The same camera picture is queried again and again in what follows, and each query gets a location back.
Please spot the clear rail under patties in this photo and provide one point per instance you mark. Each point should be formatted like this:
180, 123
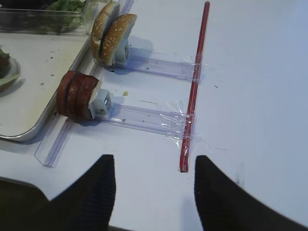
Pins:
171, 124

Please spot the dark meat patty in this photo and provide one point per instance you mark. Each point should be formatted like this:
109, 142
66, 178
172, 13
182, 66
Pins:
77, 104
62, 91

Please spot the green lettuce leaf on tray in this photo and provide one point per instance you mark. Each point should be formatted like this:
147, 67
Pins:
9, 70

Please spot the rear dark meat patty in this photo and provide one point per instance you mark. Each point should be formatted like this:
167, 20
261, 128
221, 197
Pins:
77, 104

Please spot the sesame bun half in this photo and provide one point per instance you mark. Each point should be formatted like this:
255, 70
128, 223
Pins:
123, 24
101, 25

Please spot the green lettuce in box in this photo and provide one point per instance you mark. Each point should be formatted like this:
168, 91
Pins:
63, 16

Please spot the front dark meat patty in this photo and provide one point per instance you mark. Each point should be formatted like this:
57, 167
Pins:
62, 91

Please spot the right sesame bun half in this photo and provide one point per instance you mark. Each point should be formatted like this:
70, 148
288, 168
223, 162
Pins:
123, 24

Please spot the white plastic pusher block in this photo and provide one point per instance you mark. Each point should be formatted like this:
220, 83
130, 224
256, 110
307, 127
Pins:
100, 103

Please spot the clear rail right of tray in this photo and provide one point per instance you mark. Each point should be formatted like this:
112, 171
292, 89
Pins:
51, 145

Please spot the clear rail under bun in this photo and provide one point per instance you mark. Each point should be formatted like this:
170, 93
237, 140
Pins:
174, 70

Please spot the white block behind bun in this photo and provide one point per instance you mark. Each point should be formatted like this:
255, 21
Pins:
122, 54

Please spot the white metal tray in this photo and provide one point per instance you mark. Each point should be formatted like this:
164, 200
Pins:
43, 60

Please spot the left sesame bun half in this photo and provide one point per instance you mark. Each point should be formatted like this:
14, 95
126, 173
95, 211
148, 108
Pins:
101, 25

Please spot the red straw strip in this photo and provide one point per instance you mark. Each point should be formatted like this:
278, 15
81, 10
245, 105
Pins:
186, 138

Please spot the clear plastic box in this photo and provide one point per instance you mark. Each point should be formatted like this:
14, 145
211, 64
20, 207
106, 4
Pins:
21, 16

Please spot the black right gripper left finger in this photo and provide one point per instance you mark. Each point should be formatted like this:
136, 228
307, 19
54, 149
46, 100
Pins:
86, 205

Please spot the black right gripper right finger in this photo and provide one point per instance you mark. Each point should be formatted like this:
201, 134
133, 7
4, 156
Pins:
224, 206

